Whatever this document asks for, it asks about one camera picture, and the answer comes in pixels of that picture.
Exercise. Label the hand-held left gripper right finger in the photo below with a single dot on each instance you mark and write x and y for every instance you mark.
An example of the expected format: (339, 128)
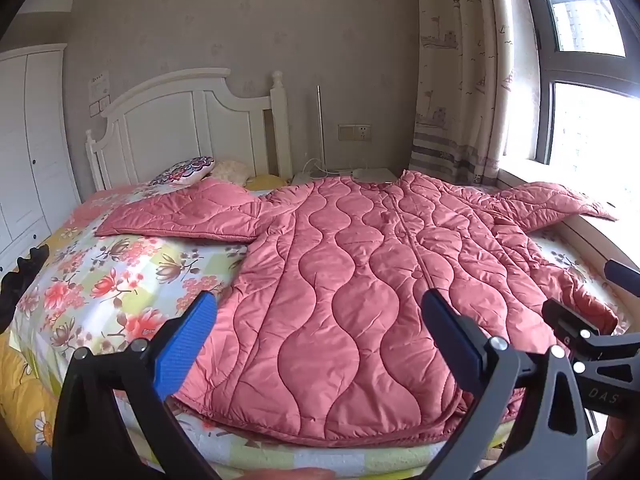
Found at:
(456, 342)

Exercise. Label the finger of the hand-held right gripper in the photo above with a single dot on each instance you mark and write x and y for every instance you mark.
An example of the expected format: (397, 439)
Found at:
(625, 274)
(567, 320)

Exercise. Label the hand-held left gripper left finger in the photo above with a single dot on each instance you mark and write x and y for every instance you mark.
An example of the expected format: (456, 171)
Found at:
(189, 342)

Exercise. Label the pink quilted coat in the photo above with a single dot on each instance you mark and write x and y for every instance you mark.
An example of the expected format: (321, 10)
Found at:
(350, 285)

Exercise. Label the white windowsill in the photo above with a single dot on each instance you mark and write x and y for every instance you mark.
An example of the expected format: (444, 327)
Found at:
(622, 240)

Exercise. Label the floral bedsheet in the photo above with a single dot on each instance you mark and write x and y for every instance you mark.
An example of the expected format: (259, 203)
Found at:
(100, 270)

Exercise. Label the window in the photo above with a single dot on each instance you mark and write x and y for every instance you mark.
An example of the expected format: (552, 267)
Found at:
(590, 120)

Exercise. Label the mandala patterned pillow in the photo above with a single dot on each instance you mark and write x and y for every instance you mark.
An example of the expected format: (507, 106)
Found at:
(185, 169)

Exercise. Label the yellow flower blanket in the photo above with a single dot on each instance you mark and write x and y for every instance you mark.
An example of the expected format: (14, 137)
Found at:
(25, 400)

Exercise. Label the beige plush cushion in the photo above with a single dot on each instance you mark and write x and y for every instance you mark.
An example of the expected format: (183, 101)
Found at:
(232, 170)

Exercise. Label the yellow pillow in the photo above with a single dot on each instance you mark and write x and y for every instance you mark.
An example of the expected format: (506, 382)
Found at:
(265, 181)

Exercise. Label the black cloth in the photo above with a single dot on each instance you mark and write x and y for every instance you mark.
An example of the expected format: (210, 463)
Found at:
(15, 290)

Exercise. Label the white nightstand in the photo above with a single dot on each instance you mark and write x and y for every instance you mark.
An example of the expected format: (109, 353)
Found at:
(340, 175)

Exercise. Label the white wooden headboard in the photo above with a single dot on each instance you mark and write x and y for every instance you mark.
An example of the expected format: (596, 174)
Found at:
(170, 120)

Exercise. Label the printed beige curtain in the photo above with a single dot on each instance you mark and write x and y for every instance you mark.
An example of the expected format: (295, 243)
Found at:
(460, 85)

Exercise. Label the metal lamp pole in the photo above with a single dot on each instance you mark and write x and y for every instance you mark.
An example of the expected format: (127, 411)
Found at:
(320, 125)

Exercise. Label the white wardrobe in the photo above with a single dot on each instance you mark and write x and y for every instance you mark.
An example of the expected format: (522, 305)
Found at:
(30, 135)

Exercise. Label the gold wall socket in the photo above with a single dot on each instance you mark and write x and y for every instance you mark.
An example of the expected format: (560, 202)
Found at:
(355, 132)

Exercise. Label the wall switch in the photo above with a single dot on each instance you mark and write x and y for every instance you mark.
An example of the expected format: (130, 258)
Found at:
(99, 106)

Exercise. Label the paper wall notice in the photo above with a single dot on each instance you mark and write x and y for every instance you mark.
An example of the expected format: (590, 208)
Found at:
(99, 85)

